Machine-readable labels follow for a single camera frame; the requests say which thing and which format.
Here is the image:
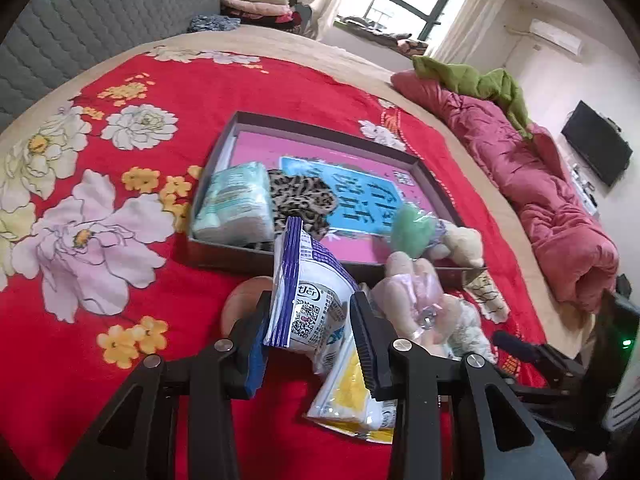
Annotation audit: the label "blue patterned cloth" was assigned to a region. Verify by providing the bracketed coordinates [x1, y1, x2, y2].
[189, 15, 242, 33]

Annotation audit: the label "pink quilt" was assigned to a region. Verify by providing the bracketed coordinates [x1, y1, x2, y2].
[390, 70, 621, 313]

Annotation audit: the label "small beige plush bear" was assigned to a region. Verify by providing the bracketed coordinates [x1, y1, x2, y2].
[430, 222, 486, 268]

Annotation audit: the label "purple white snack packet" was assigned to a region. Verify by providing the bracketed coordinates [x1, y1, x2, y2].
[262, 216, 361, 376]

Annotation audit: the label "green makeup sponge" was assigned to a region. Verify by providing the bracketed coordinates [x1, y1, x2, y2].
[390, 202, 441, 261]

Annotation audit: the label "green garment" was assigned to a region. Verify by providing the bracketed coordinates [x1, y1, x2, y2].
[411, 55, 533, 141]

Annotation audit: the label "white floral cloth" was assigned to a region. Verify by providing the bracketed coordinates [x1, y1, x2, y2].
[445, 272, 511, 366]

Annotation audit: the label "green tissue pack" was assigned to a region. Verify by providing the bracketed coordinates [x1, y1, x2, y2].
[192, 161, 276, 248]

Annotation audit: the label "leopard print scrunchie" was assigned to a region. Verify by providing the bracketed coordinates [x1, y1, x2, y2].
[267, 169, 338, 241]

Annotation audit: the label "grey quilted headboard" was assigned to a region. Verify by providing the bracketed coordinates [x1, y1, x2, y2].
[0, 0, 226, 131]

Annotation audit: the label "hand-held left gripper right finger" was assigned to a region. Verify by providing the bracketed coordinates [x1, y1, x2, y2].
[348, 291, 576, 480]

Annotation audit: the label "yellow white packet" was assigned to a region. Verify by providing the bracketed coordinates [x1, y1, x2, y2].
[305, 345, 401, 446]

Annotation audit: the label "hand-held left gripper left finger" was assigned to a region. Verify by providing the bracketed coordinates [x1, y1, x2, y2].
[55, 290, 273, 480]

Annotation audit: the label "white air conditioner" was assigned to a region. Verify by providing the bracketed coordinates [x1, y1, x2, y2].
[529, 19, 585, 56]

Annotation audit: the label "pink makeup sponge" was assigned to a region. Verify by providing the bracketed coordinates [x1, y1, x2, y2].
[221, 277, 273, 333]

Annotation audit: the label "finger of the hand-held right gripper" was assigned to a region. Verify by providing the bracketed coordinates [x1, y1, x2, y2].
[492, 330, 588, 396]

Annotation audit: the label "pink book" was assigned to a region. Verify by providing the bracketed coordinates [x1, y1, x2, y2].
[227, 130, 451, 266]

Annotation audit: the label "beige bed sheet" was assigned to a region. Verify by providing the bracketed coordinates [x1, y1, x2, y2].
[0, 25, 601, 341]

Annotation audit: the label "windowsill cushions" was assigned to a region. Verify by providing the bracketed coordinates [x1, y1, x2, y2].
[337, 16, 428, 53]

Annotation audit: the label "dark shallow cardboard box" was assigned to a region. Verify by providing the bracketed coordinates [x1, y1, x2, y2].
[187, 111, 488, 286]

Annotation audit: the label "beige plush bunny pink dress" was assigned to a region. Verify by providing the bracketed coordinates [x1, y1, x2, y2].
[372, 252, 481, 356]

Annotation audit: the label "black television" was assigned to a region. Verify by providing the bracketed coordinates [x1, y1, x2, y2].
[561, 101, 633, 188]

